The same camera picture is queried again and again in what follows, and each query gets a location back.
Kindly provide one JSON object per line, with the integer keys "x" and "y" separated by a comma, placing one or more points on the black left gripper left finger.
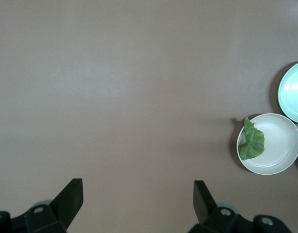
{"x": 66, "y": 204}

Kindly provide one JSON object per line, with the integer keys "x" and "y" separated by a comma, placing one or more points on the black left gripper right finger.
{"x": 203, "y": 206}

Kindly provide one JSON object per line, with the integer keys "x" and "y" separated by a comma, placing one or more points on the green lettuce leaf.
{"x": 253, "y": 145}

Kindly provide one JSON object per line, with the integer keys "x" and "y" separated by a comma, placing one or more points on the beige round plate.
{"x": 280, "y": 145}

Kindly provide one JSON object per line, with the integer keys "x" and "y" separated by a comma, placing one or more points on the mint green round plate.
{"x": 293, "y": 94}

